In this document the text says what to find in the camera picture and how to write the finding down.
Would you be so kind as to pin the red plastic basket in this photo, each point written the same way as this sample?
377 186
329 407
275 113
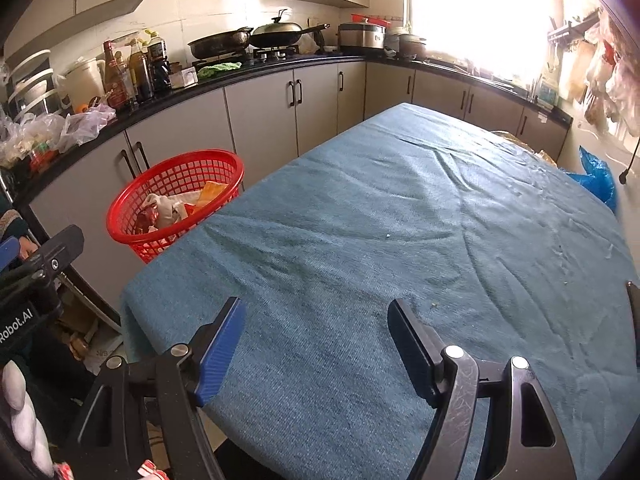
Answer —
142 247

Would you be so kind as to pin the person's right hand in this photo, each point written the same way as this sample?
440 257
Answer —
150 471

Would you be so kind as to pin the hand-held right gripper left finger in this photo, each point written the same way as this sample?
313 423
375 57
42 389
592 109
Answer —
222 350

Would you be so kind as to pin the black wok with lid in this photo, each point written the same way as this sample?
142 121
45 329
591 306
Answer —
280 35

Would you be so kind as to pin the blue white carton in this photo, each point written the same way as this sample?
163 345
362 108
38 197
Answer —
547 95

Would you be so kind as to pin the gas stove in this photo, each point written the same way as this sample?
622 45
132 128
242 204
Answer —
270 54

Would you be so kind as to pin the black wall rack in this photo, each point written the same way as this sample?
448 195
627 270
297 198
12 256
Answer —
570 30

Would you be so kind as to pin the steel rice cooker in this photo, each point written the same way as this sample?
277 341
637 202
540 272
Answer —
360 37

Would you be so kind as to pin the grey kitchen base cabinets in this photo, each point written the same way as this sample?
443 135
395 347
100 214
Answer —
260 115

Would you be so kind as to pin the beige hanging bag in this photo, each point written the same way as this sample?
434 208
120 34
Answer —
572 72

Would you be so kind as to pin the small white container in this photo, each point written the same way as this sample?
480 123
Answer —
182 77

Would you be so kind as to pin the cluster of condiment bottles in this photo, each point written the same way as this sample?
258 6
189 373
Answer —
140 75

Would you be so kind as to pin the red plastic lid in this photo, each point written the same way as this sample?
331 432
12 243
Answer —
380 21

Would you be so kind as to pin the white plastic bag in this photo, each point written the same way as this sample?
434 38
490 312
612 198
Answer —
310 42

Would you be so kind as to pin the black smartphone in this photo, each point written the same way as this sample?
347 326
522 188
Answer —
635 305

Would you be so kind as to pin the green cloth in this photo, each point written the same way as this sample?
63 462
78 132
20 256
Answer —
217 70

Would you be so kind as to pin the white electric kettle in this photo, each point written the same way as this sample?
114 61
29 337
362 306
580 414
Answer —
82 82

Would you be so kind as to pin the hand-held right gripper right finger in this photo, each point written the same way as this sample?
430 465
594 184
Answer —
410 355

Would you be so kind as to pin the stack of cooking pots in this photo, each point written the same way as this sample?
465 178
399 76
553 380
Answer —
412 47

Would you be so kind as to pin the person's left hand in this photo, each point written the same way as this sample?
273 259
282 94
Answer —
20 410

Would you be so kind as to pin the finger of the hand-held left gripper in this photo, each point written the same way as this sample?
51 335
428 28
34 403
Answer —
55 250
7 252

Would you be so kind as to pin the black frying pan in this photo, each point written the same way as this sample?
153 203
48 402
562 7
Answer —
215 45

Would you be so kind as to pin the hanging plastic bags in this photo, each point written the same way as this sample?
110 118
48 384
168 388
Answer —
615 80

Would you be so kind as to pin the black dish rack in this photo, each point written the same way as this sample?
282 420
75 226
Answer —
30 90

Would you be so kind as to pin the window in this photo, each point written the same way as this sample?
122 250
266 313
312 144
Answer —
475 10

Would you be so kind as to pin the pile of clear plastic bags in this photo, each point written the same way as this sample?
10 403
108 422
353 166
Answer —
80 127

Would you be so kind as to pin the yellow plastic bag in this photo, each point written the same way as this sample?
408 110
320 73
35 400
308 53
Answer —
547 157

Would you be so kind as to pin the blue plastic bag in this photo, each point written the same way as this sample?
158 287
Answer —
597 177

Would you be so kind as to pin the blue table cloth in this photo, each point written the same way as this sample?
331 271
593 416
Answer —
375 240

